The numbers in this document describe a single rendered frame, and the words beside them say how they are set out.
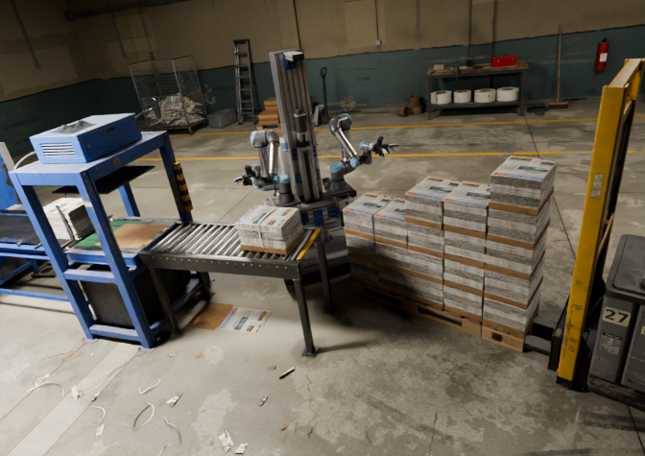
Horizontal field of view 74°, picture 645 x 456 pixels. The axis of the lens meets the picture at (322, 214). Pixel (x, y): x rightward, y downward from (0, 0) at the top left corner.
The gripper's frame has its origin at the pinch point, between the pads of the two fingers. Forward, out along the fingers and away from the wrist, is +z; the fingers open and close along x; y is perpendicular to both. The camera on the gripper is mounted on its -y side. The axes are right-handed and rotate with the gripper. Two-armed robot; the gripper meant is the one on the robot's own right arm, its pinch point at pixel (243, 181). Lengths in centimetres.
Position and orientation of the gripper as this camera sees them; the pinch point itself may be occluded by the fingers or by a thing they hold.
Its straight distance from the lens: 321.5
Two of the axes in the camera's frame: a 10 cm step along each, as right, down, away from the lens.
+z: -1.6, 4.5, -8.8
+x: -9.9, -0.8, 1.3
